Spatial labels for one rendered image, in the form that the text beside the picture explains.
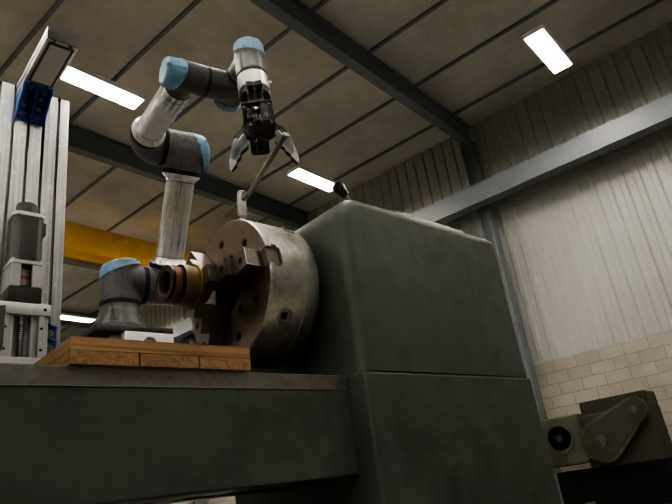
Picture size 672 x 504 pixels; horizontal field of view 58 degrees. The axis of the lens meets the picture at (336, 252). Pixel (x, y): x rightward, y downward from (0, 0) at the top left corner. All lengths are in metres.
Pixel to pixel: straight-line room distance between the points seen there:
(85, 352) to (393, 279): 0.67
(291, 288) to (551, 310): 10.61
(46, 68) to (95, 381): 1.36
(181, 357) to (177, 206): 0.95
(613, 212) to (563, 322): 2.13
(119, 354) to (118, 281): 0.92
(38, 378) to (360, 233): 0.70
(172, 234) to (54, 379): 1.03
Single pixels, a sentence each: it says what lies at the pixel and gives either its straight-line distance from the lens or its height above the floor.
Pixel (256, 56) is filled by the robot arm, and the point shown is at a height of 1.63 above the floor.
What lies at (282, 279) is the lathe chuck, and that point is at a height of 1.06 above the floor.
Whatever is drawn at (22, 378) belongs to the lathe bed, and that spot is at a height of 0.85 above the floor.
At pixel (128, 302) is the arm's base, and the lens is 1.84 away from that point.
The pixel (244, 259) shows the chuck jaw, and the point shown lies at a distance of 1.19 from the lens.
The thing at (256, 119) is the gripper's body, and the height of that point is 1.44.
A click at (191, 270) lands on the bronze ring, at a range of 1.23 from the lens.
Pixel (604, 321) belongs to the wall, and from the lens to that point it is 11.33.
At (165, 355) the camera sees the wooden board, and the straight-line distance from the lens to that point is 0.98.
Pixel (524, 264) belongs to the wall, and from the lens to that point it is 12.04.
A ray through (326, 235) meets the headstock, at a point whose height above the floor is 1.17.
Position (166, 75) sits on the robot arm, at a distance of 1.52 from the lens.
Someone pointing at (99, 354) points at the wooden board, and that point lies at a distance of 0.94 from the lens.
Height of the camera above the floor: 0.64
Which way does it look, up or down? 22 degrees up
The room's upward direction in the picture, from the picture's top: 8 degrees counter-clockwise
